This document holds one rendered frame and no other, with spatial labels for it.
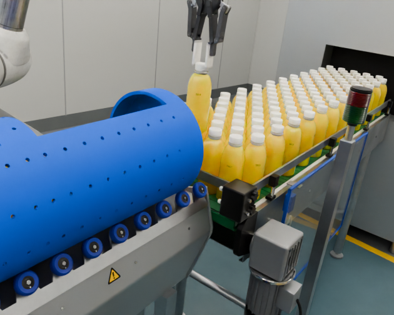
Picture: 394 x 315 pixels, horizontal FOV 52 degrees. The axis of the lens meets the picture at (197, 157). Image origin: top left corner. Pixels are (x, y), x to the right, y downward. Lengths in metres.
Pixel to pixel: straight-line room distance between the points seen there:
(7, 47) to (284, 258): 1.08
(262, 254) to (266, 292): 0.13
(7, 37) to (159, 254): 0.87
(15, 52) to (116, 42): 2.94
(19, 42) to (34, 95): 2.54
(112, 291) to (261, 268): 0.46
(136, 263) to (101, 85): 3.51
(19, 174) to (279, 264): 0.75
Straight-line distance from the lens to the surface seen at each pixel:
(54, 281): 0.87
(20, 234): 0.72
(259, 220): 1.26
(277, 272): 1.21
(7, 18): 1.51
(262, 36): 6.05
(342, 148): 1.31
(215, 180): 1.19
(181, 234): 1.10
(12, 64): 1.52
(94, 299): 0.94
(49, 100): 4.12
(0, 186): 0.70
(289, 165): 1.37
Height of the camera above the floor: 1.50
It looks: 24 degrees down
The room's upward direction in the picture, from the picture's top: 6 degrees clockwise
